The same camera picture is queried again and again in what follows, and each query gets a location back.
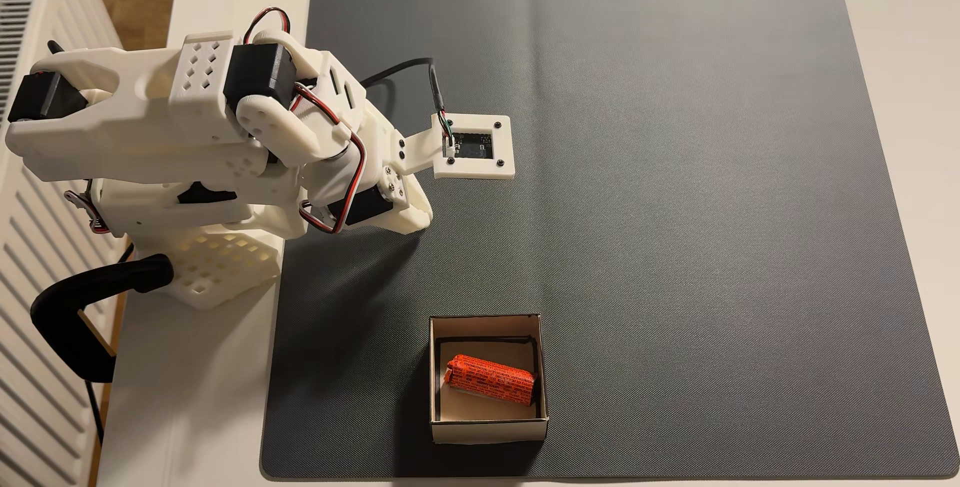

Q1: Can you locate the red cylindrical object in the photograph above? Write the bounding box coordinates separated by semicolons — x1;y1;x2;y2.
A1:
443;353;538;406

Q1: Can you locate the dark grey textured mat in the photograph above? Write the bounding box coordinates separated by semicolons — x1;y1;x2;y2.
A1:
258;0;960;482

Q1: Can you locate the black table clamp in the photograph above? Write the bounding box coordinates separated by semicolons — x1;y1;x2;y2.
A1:
30;253;175;384

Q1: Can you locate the thin black cable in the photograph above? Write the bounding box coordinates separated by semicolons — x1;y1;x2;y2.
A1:
82;379;107;445

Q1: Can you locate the black camera cable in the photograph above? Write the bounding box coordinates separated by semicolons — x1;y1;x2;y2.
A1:
360;57;456;157

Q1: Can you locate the white square camera mount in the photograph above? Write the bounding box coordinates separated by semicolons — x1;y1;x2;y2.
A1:
390;112;516;181

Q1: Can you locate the small open cardboard box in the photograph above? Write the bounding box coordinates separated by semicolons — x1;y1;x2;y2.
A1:
429;313;549;446

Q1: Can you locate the red black white servo cable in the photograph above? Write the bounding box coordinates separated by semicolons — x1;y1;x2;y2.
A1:
240;6;292;46
291;82;369;236

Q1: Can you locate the white radiator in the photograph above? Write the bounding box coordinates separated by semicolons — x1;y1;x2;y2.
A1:
0;0;135;487

